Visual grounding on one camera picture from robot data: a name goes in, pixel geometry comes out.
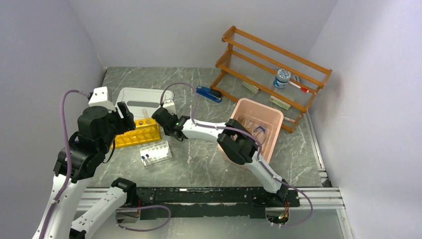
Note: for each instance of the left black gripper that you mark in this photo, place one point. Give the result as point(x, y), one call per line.
point(128, 123)

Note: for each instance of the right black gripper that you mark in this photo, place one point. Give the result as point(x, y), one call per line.
point(165, 131)

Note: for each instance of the yellow test tube rack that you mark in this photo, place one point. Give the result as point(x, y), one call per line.
point(146, 131)

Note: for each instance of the clear test tube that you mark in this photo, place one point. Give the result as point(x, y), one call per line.
point(145, 113)

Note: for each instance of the white plastic lid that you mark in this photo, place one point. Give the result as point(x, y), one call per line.
point(138, 98)

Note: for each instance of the yellow rubber tubing with clamps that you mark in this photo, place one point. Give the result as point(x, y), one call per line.
point(248, 123)

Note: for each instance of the blue safety glasses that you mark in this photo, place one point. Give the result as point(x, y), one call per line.
point(260, 133)

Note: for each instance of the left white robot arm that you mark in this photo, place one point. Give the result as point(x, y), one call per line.
point(74, 169)

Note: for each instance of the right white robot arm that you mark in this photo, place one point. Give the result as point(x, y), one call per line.
point(240, 146)

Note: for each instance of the blue stapler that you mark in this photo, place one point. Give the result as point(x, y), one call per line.
point(209, 93)

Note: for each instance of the beige block on shelf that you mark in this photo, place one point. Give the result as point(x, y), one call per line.
point(251, 87)

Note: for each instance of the pink plastic bin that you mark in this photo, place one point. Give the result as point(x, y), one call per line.
point(262, 114)

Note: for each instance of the orange wooden shelf rack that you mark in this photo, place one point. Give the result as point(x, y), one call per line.
point(256, 61)

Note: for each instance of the beige labelled block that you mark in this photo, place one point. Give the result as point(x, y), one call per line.
point(279, 102)

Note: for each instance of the blue white jar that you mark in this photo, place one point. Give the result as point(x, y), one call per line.
point(282, 78)

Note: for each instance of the red white marker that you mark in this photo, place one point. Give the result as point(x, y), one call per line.
point(303, 89)

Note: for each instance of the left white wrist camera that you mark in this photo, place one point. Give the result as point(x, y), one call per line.
point(101, 97)

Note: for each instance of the black base frame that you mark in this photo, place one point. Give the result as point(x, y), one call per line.
point(253, 202)

